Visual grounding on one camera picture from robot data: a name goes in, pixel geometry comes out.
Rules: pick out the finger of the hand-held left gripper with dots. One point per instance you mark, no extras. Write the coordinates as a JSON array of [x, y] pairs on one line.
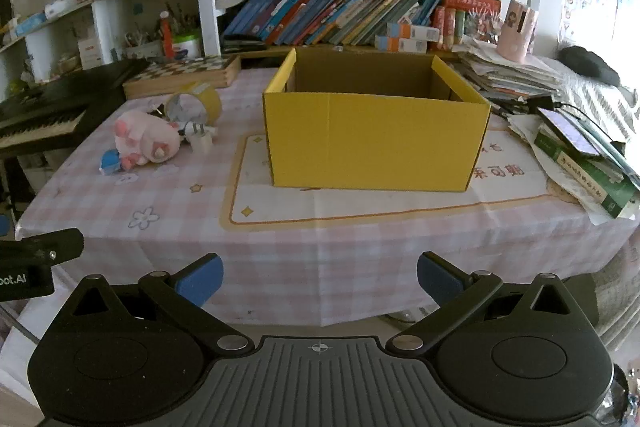
[[45, 247]]

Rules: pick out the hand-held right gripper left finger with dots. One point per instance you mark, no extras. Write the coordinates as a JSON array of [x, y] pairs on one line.
[[200, 279]]

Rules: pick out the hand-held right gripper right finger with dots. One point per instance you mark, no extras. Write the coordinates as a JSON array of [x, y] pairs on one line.
[[440, 278]]

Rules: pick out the small blue toy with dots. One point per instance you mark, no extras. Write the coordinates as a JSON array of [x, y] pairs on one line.
[[111, 162]]

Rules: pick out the pink plush toy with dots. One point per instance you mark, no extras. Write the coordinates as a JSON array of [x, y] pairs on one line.
[[142, 134]]

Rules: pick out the grey striped cylinder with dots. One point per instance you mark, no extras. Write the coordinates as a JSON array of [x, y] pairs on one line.
[[192, 129]]

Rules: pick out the yellow cardboard box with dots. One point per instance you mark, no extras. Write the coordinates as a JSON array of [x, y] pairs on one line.
[[370, 137]]

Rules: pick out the yellow tape roll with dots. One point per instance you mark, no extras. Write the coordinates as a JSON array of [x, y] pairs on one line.
[[207, 104]]

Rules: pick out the pink checked tablecloth desktop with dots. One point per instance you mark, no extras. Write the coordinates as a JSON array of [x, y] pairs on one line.
[[150, 197]]

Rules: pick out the black keyboard piano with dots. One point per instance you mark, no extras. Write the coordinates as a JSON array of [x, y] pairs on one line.
[[55, 102]]

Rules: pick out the thick green book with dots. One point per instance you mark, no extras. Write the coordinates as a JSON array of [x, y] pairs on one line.
[[585, 174]]

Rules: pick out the checkered chess box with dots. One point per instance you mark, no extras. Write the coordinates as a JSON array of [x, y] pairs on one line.
[[185, 74]]

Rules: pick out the stack of papers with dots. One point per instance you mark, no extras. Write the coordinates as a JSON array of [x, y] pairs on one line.
[[510, 74]]

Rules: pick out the green and white jar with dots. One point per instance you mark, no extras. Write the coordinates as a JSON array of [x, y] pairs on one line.
[[186, 47]]

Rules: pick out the small orange and white box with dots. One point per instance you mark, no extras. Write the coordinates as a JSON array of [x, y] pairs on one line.
[[400, 30]]

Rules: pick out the red boxed book set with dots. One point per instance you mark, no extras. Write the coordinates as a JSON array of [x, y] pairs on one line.
[[460, 24]]

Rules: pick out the pink pen holder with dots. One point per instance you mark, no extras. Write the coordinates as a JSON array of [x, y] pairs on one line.
[[515, 32]]

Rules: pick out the black cloth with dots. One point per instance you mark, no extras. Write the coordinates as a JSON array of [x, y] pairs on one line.
[[590, 64]]

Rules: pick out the flat red box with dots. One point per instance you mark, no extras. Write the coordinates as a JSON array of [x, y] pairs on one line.
[[470, 0]]

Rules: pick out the long row of leaning books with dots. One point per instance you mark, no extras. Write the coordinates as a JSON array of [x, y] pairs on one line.
[[320, 14]]

